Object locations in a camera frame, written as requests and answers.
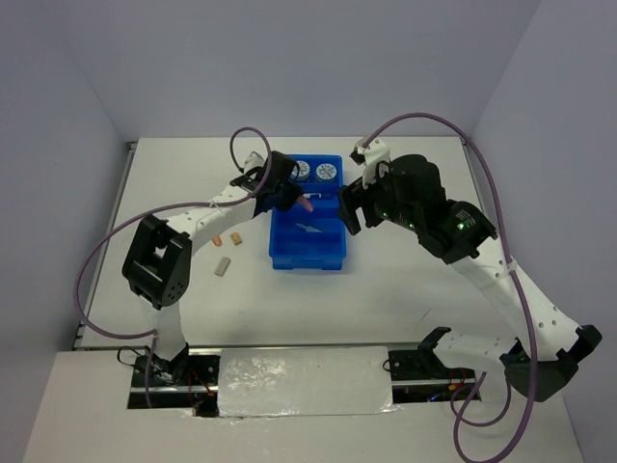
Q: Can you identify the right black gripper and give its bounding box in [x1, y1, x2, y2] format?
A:
[334, 162, 419, 234]

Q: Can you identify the blue plastic cap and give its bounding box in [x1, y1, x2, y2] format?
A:
[295, 223, 322, 232]

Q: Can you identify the yellow eraser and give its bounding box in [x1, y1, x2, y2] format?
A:
[230, 232, 242, 245]

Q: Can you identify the grey eraser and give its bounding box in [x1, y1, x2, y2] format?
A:
[214, 257, 230, 277]

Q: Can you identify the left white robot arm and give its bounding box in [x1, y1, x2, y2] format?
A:
[121, 151, 304, 385]

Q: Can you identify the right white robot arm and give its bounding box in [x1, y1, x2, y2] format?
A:
[337, 139, 602, 402]

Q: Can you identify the blue compartment tray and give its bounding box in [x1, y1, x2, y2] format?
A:
[269, 154, 347, 271]

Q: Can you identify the silver foil plate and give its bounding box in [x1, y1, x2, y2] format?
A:
[217, 346, 397, 418]

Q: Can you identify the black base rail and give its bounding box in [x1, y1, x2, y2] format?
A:
[126, 346, 475, 419]

